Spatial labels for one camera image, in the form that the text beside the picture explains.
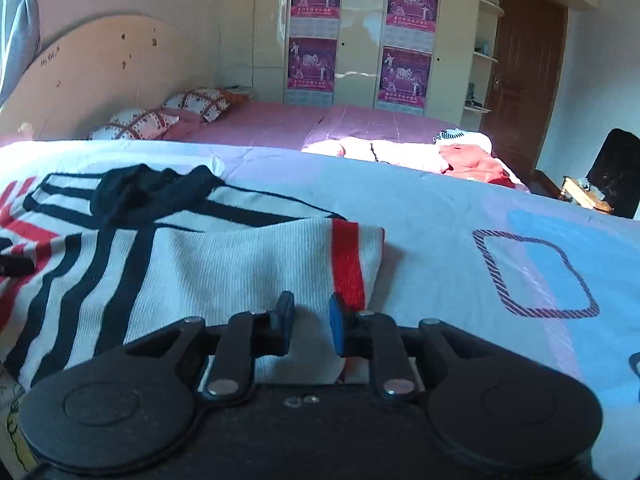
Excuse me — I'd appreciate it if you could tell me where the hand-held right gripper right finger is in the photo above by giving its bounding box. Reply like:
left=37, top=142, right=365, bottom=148
left=328, top=294, right=503, bottom=403

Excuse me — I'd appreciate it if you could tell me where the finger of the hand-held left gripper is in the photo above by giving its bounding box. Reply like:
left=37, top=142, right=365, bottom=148
left=0, top=255, right=37, bottom=278

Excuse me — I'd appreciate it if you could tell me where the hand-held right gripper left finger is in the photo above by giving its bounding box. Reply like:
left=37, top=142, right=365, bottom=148
left=120, top=291, right=296, bottom=404

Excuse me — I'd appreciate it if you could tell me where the striped knit sweater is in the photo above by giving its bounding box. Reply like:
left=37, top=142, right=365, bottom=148
left=0, top=164, right=386, bottom=391

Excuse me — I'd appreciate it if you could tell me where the yellow printed cloth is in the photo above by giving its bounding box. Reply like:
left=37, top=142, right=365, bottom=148
left=0, top=364, right=37, bottom=480

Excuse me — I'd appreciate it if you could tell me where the checked white pillow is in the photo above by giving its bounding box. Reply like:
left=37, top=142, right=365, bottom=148
left=161, top=87, right=232, bottom=123
left=90, top=109, right=180, bottom=141

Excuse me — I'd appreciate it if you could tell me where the beige rounded headboard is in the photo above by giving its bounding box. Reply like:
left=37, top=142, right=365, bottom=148
left=0, top=14, right=217, bottom=142

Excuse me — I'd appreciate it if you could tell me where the red cloth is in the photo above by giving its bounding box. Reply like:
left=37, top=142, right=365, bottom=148
left=440, top=144, right=517, bottom=189

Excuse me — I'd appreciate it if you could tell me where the white dark-striped cloth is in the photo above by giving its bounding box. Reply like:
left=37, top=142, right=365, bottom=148
left=432, top=130, right=494, bottom=155

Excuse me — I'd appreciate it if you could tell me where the orange box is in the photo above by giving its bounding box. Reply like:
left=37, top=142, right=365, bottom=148
left=224, top=85, right=257, bottom=104

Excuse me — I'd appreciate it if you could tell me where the grey curtain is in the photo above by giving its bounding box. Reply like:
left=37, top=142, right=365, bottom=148
left=0, top=0, right=42, bottom=107

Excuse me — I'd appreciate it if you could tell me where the small wooden stool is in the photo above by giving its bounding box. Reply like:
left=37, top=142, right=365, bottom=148
left=559, top=175, right=614, bottom=214

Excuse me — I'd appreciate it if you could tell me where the brown wooden door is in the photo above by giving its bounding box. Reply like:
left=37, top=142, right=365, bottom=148
left=479, top=0, right=569, bottom=187

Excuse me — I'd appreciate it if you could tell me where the cream glossy wardrobe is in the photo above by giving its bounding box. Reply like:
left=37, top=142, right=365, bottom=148
left=220, top=0, right=601, bottom=117

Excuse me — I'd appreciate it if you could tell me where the cream corner shelf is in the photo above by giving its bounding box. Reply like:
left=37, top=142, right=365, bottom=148
left=462, top=0, right=506, bottom=116

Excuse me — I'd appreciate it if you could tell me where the black chair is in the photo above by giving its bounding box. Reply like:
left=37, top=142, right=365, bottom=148
left=584, top=129, right=640, bottom=220

